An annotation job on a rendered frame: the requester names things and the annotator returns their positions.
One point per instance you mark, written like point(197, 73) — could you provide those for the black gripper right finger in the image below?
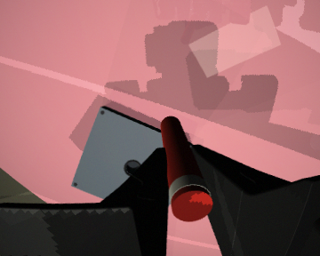
point(254, 213)

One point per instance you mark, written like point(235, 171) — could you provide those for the red peg with white band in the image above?
point(189, 194)

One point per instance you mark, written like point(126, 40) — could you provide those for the grey square plate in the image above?
point(117, 146)

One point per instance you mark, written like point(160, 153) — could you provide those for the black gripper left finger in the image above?
point(132, 221)

